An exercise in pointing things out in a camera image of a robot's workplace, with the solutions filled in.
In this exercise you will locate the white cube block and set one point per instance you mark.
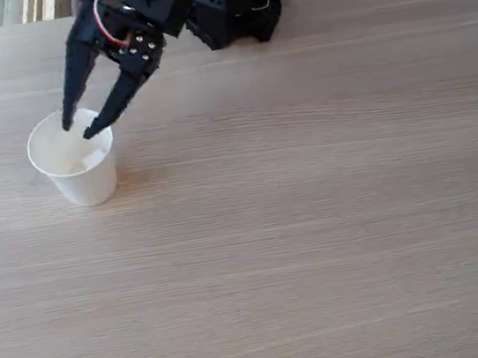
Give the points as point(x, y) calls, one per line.
point(94, 158)

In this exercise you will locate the white paper cup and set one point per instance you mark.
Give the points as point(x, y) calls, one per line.
point(86, 187)

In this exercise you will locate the wooden chair frame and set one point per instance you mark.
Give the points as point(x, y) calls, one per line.
point(19, 9)

